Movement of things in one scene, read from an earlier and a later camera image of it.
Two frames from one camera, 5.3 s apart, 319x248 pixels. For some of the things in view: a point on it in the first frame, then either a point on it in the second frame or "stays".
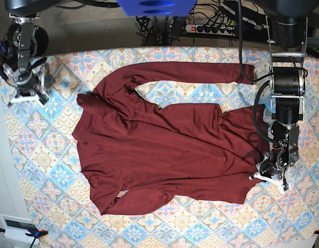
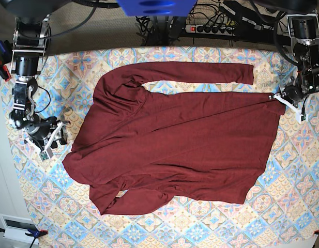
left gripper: x=30 y=84 → x=39 y=135
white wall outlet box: x=15 y=228 stays
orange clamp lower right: x=318 y=232 stays
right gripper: x=272 y=167 → x=294 y=95
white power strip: x=209 y=29 stays
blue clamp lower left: x=35 y=234 stays
